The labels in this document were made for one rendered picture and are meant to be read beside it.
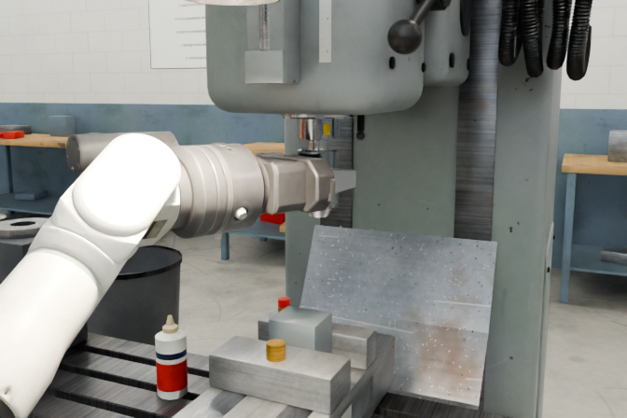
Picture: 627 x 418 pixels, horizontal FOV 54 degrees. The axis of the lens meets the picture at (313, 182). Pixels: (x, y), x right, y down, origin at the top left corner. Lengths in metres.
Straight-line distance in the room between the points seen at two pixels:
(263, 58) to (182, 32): 5.36
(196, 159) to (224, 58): 0.12
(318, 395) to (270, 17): 0.38
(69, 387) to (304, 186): 0.48
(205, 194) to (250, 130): 4.98
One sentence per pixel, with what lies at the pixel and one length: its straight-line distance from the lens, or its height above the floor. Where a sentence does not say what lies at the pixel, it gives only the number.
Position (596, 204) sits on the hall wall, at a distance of 4.89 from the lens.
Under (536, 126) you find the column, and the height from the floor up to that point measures 1.28.
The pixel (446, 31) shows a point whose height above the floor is 1.40.
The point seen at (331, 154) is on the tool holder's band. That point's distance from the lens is 0.67.
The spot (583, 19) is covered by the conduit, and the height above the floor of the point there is 1.42.
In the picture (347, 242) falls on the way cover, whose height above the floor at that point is 1.07.
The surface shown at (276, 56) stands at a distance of 0.56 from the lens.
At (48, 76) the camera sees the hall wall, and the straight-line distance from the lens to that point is 7.01.
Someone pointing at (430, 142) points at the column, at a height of 1.25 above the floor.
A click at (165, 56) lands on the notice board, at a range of 6.03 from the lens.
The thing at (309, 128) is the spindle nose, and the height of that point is 1.29.
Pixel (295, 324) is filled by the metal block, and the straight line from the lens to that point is 0.72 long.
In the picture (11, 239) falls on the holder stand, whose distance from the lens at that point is 1.00.
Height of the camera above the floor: 1.33
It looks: 9 degrees down
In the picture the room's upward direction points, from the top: straight up
